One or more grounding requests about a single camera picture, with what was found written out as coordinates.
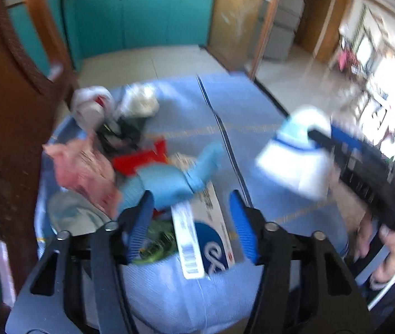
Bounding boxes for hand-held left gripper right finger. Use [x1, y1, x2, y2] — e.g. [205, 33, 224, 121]
[229, 190, 376, 334]

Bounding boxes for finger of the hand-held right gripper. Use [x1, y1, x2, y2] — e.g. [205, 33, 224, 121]
[330, 124, 370, 152]
[308, 129, 341, 155]

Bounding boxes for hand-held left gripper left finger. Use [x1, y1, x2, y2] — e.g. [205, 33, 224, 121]
[6, 190, 156, 334]

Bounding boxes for blue rubber glove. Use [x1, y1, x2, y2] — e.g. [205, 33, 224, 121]
[118, 142, 225, 212]

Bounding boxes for person's right hand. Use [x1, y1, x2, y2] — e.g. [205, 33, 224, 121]
[356, 212, 395, 290]

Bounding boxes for white and blue carton box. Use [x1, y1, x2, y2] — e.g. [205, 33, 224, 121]
[170, 180, 236, 279]

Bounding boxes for red wrapper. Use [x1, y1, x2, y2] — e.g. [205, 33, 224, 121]
[111, 139, 169, 177]

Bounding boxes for silver foil bag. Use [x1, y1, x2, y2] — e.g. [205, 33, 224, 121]
[47, 190, 112, 234]

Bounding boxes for pink plastic bag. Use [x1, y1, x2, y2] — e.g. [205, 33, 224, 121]
[42, 137, 122, 217]

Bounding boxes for blue tablecloth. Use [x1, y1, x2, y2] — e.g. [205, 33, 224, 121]
[34, 72, 350, 334]

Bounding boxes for pink cloth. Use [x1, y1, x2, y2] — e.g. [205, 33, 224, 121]
[337, 49, 355, 72]

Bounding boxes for black and green wrapper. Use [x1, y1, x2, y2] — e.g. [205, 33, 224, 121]
[96, 114, 150, 155]

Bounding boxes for white crumpled bag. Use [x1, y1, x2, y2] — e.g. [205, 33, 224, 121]
[117, 83, 160, 119]

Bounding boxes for brown wooden door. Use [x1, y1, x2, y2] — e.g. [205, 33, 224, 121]
[294, 0, 352, 64]

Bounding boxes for white and red plastic bag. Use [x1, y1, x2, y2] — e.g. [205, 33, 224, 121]
[71, 86, 116, 130]

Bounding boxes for grey drawer cabinet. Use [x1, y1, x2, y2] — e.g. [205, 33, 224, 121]
[263, 0, 312, 62]

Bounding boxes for wooden pillar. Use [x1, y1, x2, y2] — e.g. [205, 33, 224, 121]
[207, 0, 286, 79]

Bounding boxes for brown wooden chair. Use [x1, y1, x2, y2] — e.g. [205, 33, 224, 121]
[0, 0, 80, 288]

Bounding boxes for teal cabinet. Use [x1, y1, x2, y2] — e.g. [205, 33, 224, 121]
[5, 0, 218, 74]

